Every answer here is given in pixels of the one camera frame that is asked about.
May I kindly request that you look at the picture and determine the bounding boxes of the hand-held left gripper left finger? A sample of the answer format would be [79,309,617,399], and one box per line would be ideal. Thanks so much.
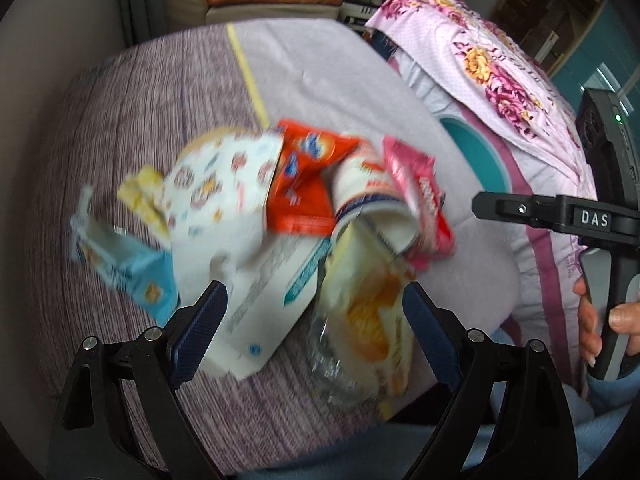
[47,280,231,480]

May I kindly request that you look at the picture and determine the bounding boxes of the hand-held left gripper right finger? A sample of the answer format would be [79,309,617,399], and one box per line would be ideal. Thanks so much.
[400,282,593,480]

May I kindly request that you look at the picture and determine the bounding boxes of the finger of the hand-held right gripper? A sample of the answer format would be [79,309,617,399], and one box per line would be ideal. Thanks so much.
[472,191,566,231]

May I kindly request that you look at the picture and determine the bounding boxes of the large yellow packet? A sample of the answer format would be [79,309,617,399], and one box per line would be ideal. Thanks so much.
[320,220,418,406]

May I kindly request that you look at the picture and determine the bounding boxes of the white cardboard box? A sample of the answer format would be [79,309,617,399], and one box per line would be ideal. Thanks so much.
[200,232,336,381]

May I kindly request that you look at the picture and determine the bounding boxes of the person's right hand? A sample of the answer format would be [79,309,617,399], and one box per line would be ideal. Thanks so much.
[572,277,640,367]

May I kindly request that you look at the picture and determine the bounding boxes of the teal pillow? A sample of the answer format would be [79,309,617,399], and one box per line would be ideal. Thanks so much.
[439,114,513,193]

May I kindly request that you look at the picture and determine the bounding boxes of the pink packet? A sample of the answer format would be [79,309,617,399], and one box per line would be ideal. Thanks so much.
[382,135,456,271]

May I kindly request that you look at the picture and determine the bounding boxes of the light blue packet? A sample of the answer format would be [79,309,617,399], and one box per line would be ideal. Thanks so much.
[70,187,181,326]

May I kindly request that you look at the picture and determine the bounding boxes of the clear plastic wrapper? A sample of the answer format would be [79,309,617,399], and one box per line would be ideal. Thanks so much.
[305,310,381,406]

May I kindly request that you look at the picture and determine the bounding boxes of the white doughnut printed bag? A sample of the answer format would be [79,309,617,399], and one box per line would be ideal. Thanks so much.
[165,132,283,271]

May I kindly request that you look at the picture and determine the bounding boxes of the small yellow packet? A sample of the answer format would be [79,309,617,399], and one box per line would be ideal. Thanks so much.
[119,167,171,238]

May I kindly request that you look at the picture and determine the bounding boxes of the pink floral blanket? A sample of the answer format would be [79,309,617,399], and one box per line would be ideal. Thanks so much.
[365,0,598,341]

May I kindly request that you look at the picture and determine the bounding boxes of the white paper cup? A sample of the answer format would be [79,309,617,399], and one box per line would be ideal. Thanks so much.
[332,140,421,256]

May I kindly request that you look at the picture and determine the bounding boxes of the light blue trousers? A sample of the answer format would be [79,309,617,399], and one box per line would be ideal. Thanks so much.
[240,325,631,480]

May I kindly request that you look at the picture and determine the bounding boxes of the orange snack packet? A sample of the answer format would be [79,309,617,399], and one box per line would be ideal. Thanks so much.
[265,119,361,236]

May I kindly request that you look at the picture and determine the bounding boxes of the wooden shelf unit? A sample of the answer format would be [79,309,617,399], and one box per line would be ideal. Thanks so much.
[492,0,616,76]

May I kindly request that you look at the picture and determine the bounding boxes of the purple striped bed sheet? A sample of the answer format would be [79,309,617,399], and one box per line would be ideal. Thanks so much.
[42,20,521,476]

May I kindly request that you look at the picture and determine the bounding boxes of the dark grey metal frame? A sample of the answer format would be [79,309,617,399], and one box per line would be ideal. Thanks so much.
[117,0,166,46]

